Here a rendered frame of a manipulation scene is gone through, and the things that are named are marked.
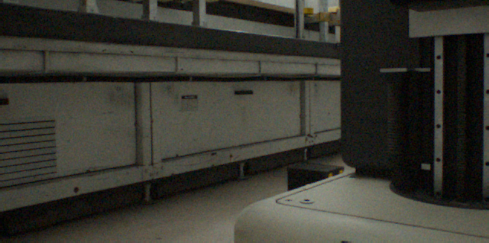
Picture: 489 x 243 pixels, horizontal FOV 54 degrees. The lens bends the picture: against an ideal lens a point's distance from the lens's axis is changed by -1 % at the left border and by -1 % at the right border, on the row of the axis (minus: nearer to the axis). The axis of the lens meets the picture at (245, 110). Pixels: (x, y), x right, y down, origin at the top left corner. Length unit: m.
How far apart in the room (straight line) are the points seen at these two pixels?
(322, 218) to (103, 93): 1.28
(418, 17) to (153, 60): 1.07
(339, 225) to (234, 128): 1.75
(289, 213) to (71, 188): 1.13
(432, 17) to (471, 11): 0.06
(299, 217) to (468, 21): 0.42
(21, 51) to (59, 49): 0.12
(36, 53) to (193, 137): 0.96
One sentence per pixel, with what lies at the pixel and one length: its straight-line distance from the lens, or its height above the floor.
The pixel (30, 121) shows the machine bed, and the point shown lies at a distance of 1.72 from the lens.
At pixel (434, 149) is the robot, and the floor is 0.36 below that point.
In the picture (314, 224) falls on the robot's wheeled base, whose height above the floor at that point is 0.27.
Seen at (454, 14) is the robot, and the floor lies 0.59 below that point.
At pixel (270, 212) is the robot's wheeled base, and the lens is 0.80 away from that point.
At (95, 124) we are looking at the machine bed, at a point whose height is 0.34.
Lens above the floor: 0.48
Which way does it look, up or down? 3 degrees down
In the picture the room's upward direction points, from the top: 1 degrees counter-clockwise
